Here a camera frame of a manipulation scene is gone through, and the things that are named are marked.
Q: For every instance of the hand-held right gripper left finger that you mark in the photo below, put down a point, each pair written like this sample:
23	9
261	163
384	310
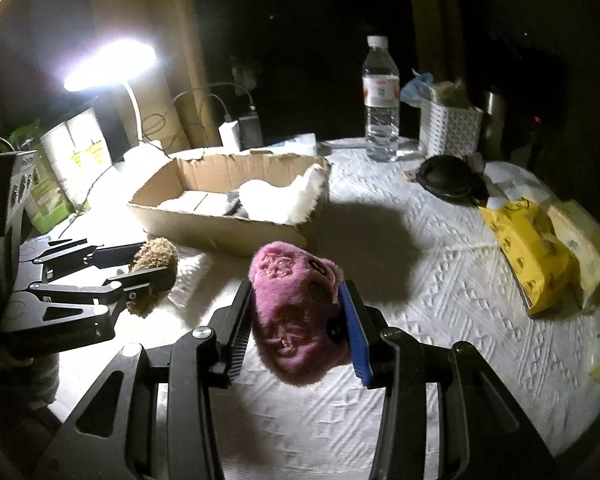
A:
237	330

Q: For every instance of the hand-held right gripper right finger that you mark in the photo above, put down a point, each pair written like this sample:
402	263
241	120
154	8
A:
355	340

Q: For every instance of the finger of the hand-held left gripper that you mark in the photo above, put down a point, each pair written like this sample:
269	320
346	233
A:
145	280
105	255

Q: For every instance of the bag of cotton swabs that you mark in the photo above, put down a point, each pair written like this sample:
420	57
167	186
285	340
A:
152	255

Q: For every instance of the pink plush toy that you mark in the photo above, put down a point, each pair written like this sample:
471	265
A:
290	300

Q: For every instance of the cardboard box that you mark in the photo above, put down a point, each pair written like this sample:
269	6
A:
220	235

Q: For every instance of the grey sock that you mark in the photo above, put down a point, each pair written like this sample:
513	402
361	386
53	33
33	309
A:
236	209

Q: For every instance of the white fluffy cloth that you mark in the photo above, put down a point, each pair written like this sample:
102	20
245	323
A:
280	200

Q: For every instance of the white patterned packet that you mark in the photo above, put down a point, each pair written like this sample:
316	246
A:
190	280

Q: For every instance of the green paper cup package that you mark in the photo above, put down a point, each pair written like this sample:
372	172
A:
50	200

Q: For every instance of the white paper cup package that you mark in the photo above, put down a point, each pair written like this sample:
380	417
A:
75	150

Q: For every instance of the white embossed tablecloth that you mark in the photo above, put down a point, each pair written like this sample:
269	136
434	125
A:
430	260

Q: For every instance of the white charger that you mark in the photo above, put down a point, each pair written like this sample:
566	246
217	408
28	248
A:
230	136

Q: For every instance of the black power adapter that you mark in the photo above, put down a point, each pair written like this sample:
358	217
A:
251	127

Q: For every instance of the black round pouch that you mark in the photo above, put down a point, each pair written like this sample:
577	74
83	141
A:
447	175

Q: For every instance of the white desk lamp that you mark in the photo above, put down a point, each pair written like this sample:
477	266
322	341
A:
110	62

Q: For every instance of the blue and white box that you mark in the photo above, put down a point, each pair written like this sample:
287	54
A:
300	144

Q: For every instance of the clear water bottle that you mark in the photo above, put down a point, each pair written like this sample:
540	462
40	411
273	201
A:
380	120

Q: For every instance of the white woven basket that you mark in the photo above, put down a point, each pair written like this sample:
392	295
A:
447	130

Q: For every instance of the mustard curtain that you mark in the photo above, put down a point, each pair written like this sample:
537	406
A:
432	20
145	20

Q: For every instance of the pale yellow tissue packet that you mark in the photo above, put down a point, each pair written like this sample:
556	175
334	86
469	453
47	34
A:
585	245

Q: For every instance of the metal flask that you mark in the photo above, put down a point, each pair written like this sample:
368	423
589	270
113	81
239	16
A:
494	120

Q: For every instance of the blue plastic bag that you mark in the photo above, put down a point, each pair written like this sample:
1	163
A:
416	85

